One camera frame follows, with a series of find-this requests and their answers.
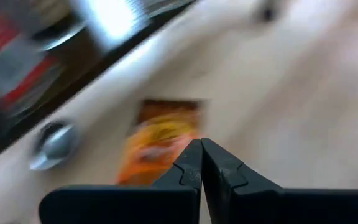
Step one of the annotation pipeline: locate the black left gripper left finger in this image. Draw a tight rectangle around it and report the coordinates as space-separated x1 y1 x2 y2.
39 139 203 224

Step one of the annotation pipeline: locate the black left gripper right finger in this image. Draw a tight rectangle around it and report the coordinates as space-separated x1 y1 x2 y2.
201 138 358 224

